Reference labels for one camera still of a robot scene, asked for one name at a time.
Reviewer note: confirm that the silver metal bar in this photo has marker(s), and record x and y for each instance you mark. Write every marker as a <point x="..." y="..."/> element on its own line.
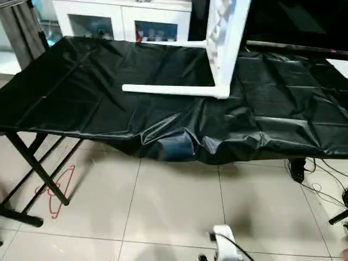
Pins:
<point x="299" y="48"/>

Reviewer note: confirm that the white plastic table leg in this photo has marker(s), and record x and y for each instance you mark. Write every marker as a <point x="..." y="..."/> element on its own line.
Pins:
<point x="174" y="89"/>
<point x="185" y="44"/>

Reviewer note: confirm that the grey curtain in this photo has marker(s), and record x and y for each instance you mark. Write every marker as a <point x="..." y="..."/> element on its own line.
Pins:
<point x="22" y="27"/>

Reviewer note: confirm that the black plastic mat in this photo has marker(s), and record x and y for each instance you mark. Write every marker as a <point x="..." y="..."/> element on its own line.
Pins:
<point x="109" y="98"/>

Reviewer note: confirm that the white glass-door cabinet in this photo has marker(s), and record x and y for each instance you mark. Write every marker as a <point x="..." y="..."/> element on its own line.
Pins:
<point x="122" y="13"/>

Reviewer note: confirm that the white flat sheet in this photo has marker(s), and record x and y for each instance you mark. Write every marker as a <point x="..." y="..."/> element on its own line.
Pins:
<point x="340" y="65"/>

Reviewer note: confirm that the black folding table frame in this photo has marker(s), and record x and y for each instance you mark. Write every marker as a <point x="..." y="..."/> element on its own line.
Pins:
<point x="32" y="168"/>

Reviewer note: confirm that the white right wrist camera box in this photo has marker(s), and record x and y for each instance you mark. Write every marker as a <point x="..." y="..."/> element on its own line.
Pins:
<point x="224" y="239"/>

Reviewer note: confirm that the black floor stand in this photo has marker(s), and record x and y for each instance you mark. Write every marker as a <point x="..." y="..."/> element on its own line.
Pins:
<point x="340" y="216"/>

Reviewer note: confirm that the white plastic table top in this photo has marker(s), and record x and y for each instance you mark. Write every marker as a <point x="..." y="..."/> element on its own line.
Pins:
<point x="225" y="43"/>

